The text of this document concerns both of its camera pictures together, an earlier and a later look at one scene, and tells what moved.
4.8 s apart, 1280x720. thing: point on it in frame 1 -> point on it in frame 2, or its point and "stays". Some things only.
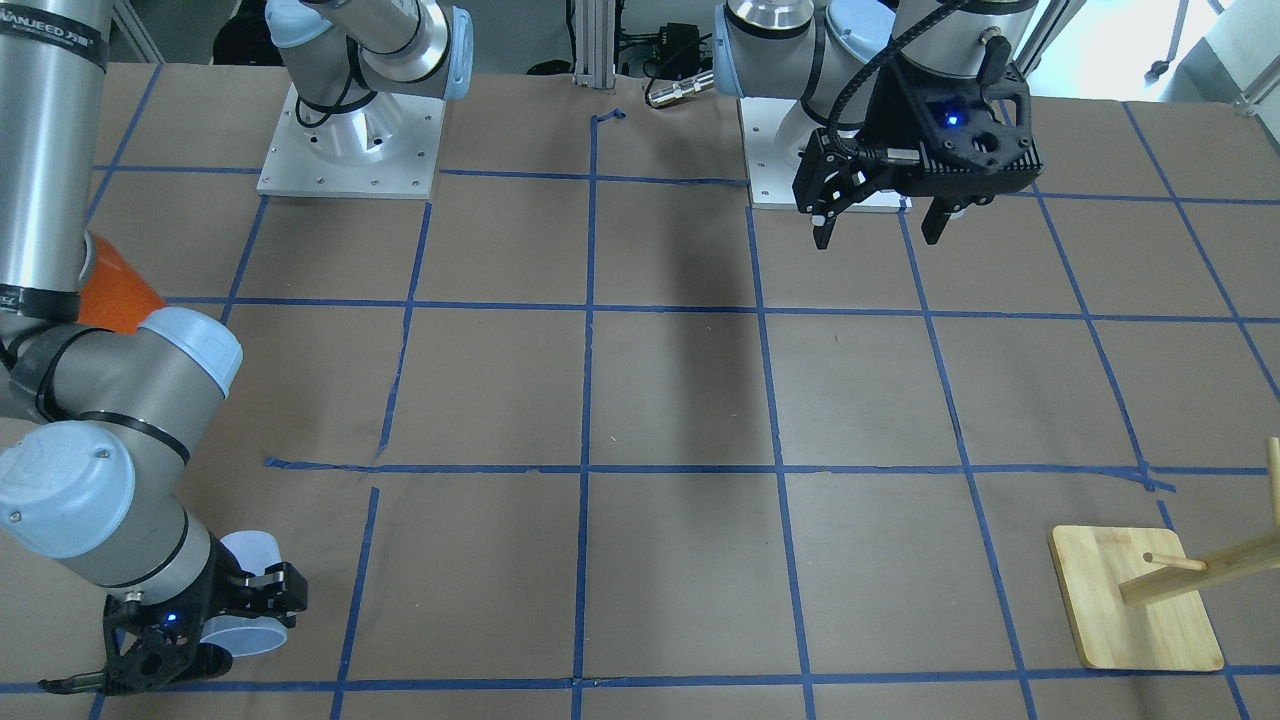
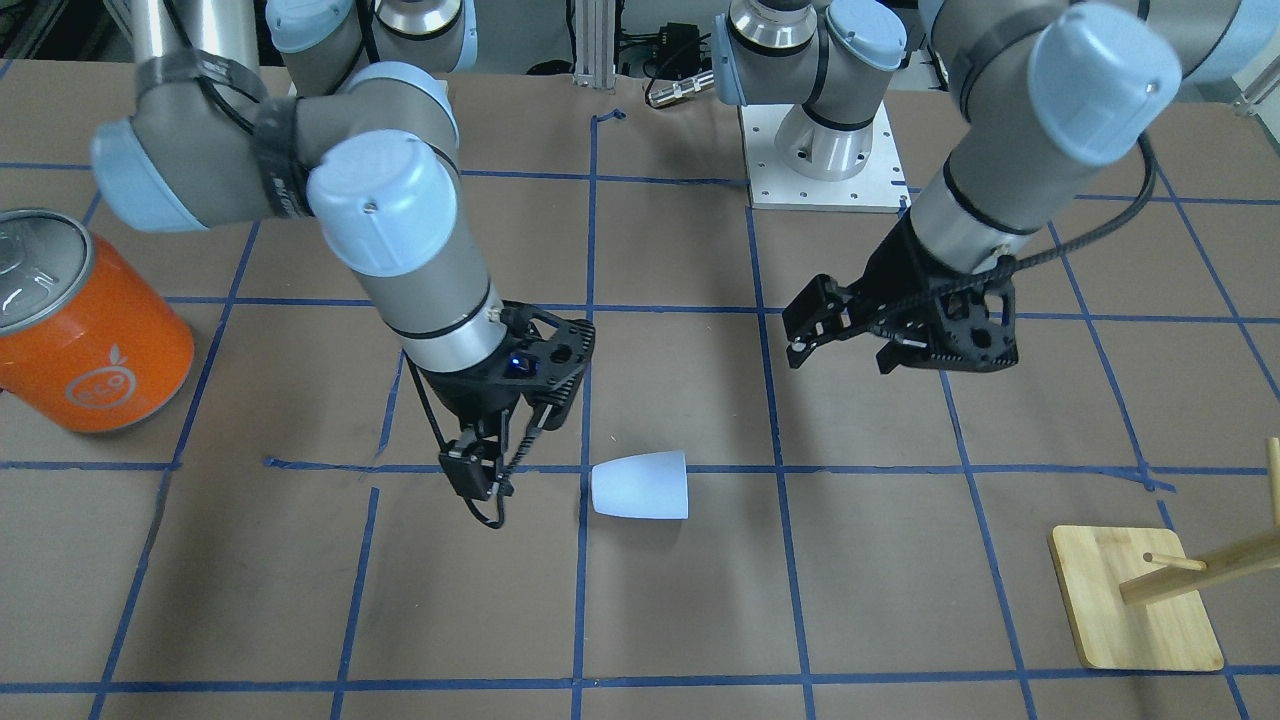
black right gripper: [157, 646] -> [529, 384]
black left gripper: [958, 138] -> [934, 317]
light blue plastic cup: [247, 636] -> [649, 485]
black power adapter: [679, 45] stays
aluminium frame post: [594, 43] stays
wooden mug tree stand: [1137, 599] stays
